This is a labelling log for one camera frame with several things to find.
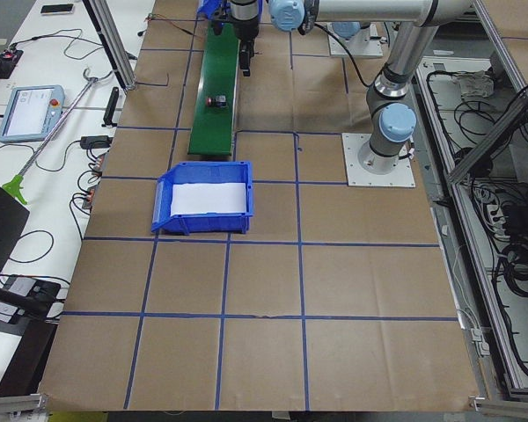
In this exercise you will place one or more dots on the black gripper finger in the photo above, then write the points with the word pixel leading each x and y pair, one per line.
pixel 245 55

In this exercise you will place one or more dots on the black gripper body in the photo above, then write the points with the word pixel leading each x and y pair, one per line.
pixel 245 29

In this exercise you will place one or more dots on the red push button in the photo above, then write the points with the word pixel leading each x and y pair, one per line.
pixel 219 101

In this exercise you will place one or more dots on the blue bin right side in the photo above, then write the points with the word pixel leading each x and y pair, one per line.
pixel 207 7

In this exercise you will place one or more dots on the blue bin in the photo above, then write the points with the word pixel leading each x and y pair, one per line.
pixel 202 172
pixel 207 7

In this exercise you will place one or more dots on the green conveyor belt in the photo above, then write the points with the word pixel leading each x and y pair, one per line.
pixel 212 130

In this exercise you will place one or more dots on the black flat bar tool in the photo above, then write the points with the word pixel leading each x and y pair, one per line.
pixel 108 117

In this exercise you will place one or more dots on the blue bin left side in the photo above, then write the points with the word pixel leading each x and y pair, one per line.
pixel 202 172

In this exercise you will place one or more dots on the white foam pad left bin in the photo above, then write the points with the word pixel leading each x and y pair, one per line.
pixel 205 198

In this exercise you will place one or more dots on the smartphone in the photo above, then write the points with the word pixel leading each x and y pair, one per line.
pixel 56 9

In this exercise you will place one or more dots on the black power adapter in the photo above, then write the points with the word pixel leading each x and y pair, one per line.
pixel 95 142

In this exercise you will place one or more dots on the teach pendant tablet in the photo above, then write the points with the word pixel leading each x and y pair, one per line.
pixel 31 113

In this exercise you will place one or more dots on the reacher grabber tool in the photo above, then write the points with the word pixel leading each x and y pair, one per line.
pixel 13 187

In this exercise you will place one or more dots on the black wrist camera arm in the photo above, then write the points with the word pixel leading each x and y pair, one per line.
pixel 218 19

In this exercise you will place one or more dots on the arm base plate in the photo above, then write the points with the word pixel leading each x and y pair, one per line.
pixel 365 168
pixel 361 48

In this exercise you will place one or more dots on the aluminium frame post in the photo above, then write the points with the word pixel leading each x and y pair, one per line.
pixel 105 27

